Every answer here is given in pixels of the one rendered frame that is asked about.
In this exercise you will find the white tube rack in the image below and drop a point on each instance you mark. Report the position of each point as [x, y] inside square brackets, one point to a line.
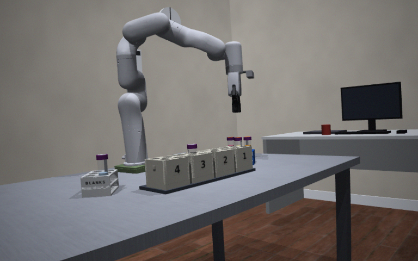
[96, 186]

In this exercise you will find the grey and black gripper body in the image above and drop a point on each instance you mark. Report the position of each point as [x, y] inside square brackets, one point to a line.
[234, 78]

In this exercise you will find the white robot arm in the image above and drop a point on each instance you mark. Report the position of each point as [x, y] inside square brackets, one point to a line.
[130, 103]

